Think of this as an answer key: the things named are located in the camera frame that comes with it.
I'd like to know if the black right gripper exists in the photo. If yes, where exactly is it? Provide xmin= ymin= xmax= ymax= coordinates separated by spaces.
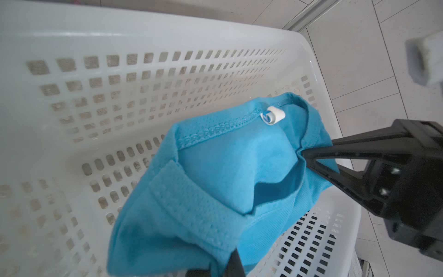
xmin=302 ymin=120 xmax=443 ymax=261

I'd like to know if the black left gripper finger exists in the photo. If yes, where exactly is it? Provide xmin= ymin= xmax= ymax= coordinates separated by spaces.
xmin=223 ymin=249 xmax=246 ymax=277

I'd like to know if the teal t-shirt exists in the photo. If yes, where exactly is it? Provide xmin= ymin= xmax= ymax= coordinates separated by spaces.
xmin=107 ymin=93 xmax=332 ymax=277

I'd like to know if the white plastic laundry basket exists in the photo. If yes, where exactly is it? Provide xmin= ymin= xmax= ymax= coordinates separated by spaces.
xmin=1 ymin=1 xmax=341 ymax=277

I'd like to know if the aluminium corner profile right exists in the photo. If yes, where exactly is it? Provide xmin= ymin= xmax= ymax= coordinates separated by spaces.
xmin=282 ymin=0 xmax=341 ymax=32

